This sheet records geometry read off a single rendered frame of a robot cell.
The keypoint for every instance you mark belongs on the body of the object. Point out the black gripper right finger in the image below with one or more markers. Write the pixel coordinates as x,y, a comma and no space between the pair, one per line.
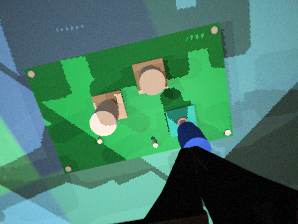
234,195

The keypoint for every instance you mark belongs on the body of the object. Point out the green circuit board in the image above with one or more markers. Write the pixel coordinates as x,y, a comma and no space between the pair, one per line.
108,106

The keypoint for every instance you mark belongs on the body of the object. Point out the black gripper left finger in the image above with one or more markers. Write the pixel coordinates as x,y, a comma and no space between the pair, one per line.
180,201

